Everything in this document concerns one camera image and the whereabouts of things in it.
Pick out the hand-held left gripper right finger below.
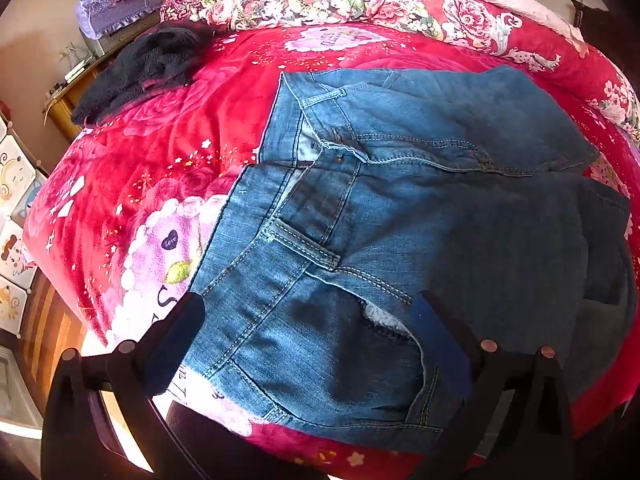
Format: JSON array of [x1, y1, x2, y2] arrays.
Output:
[[407, 290, 576, 480]]

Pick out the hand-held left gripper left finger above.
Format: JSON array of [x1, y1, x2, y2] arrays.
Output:
[[41, 291, 208, 480]]

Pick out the blue denim pants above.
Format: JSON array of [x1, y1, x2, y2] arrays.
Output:
[[187, 65, 638, 456]]

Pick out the red rose print blanket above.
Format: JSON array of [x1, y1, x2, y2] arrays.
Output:
[[22, 0, 640, 471]]

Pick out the cartoon panel storage cabinet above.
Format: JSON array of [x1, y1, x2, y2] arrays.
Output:
[[0, 102, 51, 341]]

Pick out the wooden side table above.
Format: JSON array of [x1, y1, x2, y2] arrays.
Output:
[[42, 10, 161, 143]]

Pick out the black fleece garment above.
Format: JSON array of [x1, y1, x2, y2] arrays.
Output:
[[70, 22, 226, 128]]

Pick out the purple covered box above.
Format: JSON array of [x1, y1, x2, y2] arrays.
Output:
[[75, 0, 163, 41]]

